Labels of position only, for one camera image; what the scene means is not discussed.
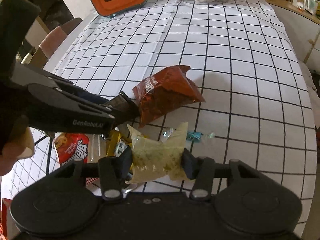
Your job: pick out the yellow snack packet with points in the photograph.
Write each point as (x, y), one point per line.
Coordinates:
(116, 144)

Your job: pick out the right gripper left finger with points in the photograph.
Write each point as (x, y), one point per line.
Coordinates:
(112, 174)

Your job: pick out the small blue candy wrapper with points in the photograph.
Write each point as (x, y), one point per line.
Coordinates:
(191, 136)

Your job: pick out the black silver snack packet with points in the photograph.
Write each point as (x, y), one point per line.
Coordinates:
(123, 108)

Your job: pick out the pink cushioned chair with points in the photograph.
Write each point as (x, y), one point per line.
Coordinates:
(51, 43)

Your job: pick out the cream white snack bag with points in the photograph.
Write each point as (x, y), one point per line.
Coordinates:
(155, 159)

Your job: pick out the white wooden cabinet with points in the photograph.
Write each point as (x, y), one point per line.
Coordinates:
(302, 30)

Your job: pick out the person's left hand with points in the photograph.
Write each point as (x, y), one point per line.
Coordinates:
(17, 144)

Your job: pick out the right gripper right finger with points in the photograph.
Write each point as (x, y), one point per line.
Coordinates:
(202, 171)

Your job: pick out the red white box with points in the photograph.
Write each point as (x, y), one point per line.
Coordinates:
(6, 218)

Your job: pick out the bright red snack bag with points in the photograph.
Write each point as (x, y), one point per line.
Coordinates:
(71, 146)

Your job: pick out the dark red snack bag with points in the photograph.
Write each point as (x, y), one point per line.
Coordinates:
(164, 92)

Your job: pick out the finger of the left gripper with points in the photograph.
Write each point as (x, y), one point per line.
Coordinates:
(82, 97)

